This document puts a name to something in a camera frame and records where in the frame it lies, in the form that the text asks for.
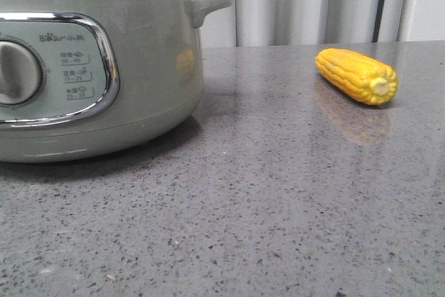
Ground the white pleated curtain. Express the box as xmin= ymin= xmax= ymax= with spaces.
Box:
xmin=202 ymin=0 xmax=444 ymax=47

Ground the grey pot control knob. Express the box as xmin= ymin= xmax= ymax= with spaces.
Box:
xmin=1 ymin=40 xmax=42 ymax=105

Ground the green electric cooking pot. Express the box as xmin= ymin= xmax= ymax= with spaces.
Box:
xmin=1 ymin=0 xmax=233 ymax=163

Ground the yellow corn cob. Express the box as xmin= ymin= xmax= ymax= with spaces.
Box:
xmin=315 ymin=48 xmax=398 ymax=106

